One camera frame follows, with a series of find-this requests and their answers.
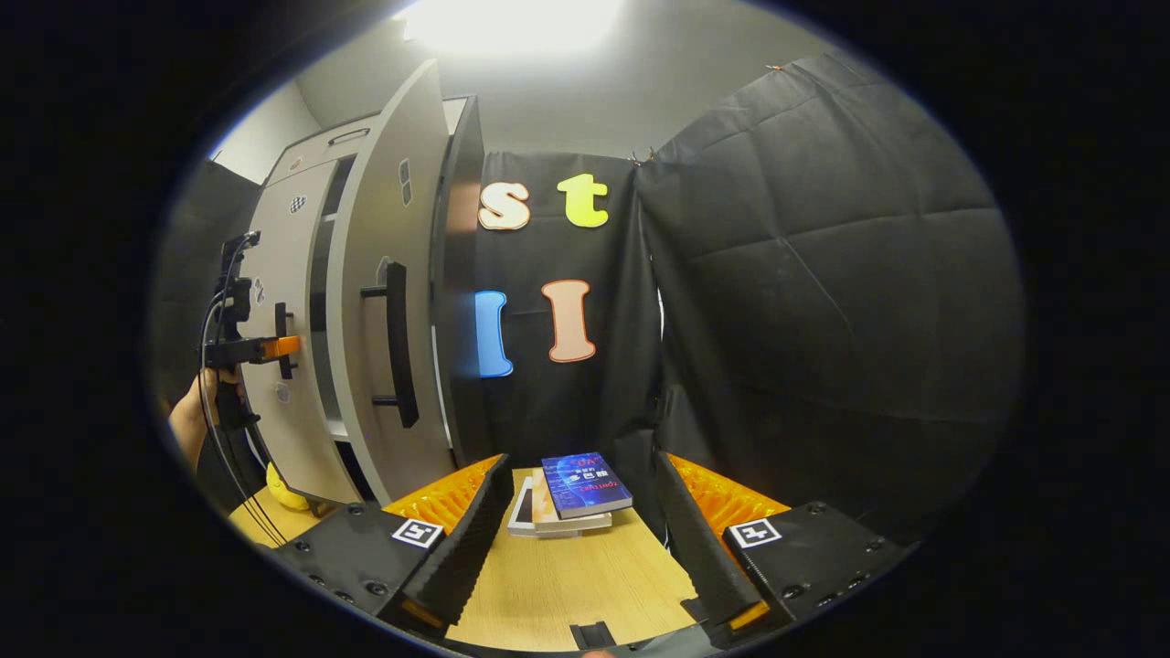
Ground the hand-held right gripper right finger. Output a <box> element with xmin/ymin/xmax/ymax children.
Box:
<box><xmin>656</xmin><ymin>451</ymin><xmax>915</xmax><ymax>650</ymax></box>

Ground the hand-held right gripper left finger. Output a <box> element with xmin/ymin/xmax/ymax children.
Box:
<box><xmin>274</xmin><ymin>454</ymin><xmax>515</xmax><ymax>641</ymax></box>

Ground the grey shoe cabinet door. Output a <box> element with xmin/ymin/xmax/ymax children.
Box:
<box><xmin>239</xmin><ymin>160</ymin><xmax>357</xmax><ymax>505</ymax></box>
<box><xmin>326</xmin><ymin>59</ymin><xmax>458</xmax><ymax>505</ymax></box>

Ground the grey double-door shoe cabinet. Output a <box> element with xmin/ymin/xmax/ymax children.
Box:
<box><xmin>206</xmin><ymin>91</ymin><xmax>499</xmax><ymax>513</ymax></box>

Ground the white book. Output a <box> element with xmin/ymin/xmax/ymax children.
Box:
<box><xmin>507</xmin><ymin>475</ymin><xmax>586</xmax><ymax>538</ymax></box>

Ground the beige book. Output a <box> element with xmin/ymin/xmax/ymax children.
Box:
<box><xmin>530</xmin><ymin>468</ymin><xmax>613</xmax><ymax>533</ymax></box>

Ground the blue book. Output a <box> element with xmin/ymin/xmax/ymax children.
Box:
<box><xmin>541</xmin><ymin>452</ymin><xmax>633</xmax><ymax>520</ymax></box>

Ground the yellow plush toy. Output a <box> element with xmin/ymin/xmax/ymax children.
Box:
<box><xmin>265</xmin><ymin>462</ymin><xmax>312</xmax><ymax>511</ymax></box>

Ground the black backdrop cloth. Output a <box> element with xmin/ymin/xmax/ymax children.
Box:
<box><xmin>151</xmin><ymin>53</ymin><xmax>1025</xmax><ymax>549</ymax></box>

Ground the large ceiling light panel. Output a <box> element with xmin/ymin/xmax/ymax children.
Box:
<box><xmin>402</xmin><ymin>0</ymin><xmax>627</xmax><ymax>56</ymax></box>

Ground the black cable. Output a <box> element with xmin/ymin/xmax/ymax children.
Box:
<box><xmin>199</xmin><ymin>242</ymin><xmax>286</xmax><ymax>547</ymax></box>

